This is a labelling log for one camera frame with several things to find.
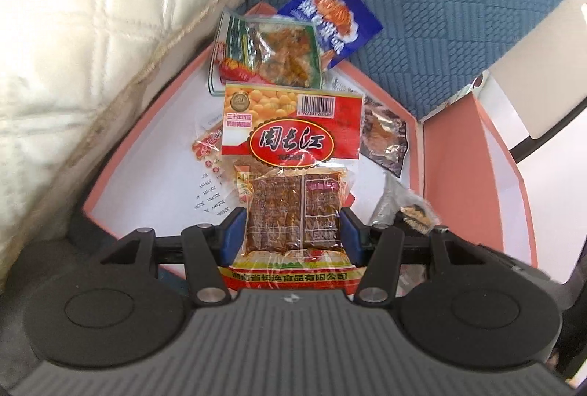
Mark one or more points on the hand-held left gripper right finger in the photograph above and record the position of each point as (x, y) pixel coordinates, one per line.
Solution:
(352, 235)

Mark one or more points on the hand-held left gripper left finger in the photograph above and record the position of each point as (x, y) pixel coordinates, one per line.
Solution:
(233, 235)

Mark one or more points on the clear meat snack packet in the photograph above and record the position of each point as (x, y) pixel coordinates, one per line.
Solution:
(396, 201)

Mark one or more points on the pink cardboard box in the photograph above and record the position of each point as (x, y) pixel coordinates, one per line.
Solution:
(151, 176)

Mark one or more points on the red yellow tofu snack packet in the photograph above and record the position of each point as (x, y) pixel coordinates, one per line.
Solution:
(284, 139)

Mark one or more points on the pink shoebox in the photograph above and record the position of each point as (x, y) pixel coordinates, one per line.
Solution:
(451, 176)

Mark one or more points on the green snack packet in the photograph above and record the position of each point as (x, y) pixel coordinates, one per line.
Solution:
(275, 52)

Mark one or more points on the small red clear snack packet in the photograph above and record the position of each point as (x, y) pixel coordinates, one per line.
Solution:
(206, 146)

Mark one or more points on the dark brown snack packet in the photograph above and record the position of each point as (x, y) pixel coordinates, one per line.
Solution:
(383, 134)

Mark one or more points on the cream plastic chair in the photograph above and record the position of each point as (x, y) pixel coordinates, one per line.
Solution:
(527, 102)

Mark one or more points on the blue snack packet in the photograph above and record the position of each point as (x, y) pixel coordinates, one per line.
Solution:
(330, 15)

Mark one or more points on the white quilted cushion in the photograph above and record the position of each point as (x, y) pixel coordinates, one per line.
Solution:
(91, 56)

